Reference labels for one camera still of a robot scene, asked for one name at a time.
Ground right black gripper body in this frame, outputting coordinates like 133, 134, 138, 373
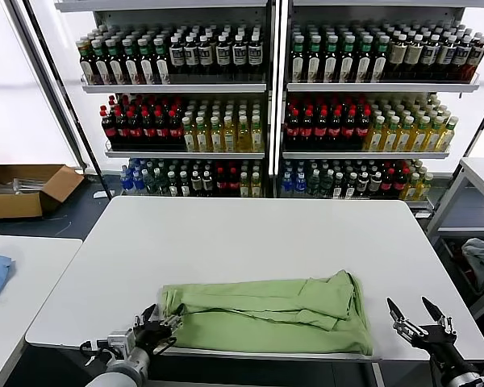
413, 324, 479, 378

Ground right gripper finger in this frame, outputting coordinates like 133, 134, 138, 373
386, 298, 427, 340
421, 297, 457, 334

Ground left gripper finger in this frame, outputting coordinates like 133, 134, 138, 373
161, 304, 186, 333
134, 304, 158, 329

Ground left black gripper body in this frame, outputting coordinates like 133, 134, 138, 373
133, 318, 178, 356

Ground light green printed t-shirt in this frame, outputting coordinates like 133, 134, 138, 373
161, 268, 375, 356

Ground red plastic basket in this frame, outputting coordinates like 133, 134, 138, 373
447, 239, 483, 298

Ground small red-cap cola bottle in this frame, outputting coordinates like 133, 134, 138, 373
214, 168, 228, 198
393, 168, 411, 199
227, 168, 241, 198
380, 168, 395, 198

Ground open brown cardboard box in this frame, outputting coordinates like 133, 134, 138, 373
0, 155, 86, 219

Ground bagged metal parts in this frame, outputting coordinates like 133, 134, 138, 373
0, 177, 49, 195

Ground thin black diagonal pole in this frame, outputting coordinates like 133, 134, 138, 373
23, 0, 113, 199

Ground grey metal shelving unit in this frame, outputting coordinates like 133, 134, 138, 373
280, 0, 482, 210
55, 0, 276, 198

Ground green-cap dark tea bottle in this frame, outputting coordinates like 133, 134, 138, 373
153, 37, 173, 85
79, 38, 99, 85
139, 38, 158, 85
106, 39, 128, 85
339, 35, 358, 84
371, 35, 391, 84
93, 39, 113, 85
322, 35, 340, 84
123, 38, 143, 85
306, 35, 323, 84
355, 35, 375, 84
290, 35, 307, 84

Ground wide grey diagonal pole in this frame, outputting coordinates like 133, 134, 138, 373
2, 0, 89, 170

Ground white-label dark drink bottle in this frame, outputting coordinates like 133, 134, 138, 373
248, 34, 265, 81
232, 34, 249, 81
198, 34, 215, 81
435, 35, 459, 81
169, 35, 186, 81
419, 34, 442, 81
215, 34, 232, 81
184, 35, 200, 81
451, 35, 475, 81
465, 35, 484, 81

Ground beige-label dark drink bottle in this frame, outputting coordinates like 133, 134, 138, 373
403, 34, 425, 81
388, 34, 409, 81

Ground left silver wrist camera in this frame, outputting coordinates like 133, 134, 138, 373
106, 329, 136, 356

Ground black hooked wrist cable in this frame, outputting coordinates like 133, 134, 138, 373
79, 340, 110, 367

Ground white vertical shelf post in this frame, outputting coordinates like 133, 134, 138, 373
268, 0, 291, 178

